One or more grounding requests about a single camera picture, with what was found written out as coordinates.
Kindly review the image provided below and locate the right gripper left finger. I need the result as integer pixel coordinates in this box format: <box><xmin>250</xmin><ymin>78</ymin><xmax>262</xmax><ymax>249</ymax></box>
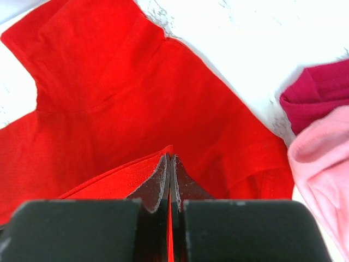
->
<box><xmin>1</xmin><ymin>154</ymin><xmax>170</xmax><ymax>261</ymax></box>

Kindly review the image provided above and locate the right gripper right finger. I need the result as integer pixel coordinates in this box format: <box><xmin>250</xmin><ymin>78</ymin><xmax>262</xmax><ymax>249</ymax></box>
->
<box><xmin>170</xmin><ymin>155</ymin><xmax>330</xmax><ymax>261</ymax></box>

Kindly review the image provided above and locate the red t-shirt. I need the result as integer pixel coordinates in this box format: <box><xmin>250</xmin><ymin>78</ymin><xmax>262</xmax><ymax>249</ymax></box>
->
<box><xmin>0</xmin><ymin>0</ymin><xmax>294</xmax><ymax>262</ymax></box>

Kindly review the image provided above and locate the folded pink t-shirt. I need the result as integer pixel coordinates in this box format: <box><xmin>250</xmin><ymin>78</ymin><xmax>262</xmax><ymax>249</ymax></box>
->
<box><xmin>287</xmin><ymin>106</ymin><xmax>348</xmax><ymax>261</ymax></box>

